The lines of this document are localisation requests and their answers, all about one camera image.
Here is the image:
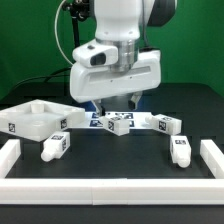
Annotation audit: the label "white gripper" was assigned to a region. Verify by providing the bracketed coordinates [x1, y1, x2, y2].
[70, 50, 161, 116]

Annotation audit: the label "white square tabletop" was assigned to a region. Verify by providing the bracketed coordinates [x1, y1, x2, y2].
[0, 100, 85, 142]

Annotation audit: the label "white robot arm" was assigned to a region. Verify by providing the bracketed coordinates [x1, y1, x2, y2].
[70, 0, 177, 115]

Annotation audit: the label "white marker sheet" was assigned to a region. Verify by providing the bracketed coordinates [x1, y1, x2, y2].
[68, 111, 158, 130]

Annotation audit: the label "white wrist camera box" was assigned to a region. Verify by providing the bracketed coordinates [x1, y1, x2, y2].
[73, 41, 118, 68]

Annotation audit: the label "black cables on table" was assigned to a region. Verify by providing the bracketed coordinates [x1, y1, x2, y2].
[6, 66, 73, 94]

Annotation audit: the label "black camera stand pole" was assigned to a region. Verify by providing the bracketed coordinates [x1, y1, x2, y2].
[62, 0, 90, 48]

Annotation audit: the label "white cable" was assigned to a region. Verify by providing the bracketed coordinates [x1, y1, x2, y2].
[54, 0, 75, 66]

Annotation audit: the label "white U-shaped fence frame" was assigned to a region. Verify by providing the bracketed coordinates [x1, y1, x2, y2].
[0, 139, 224, 205]

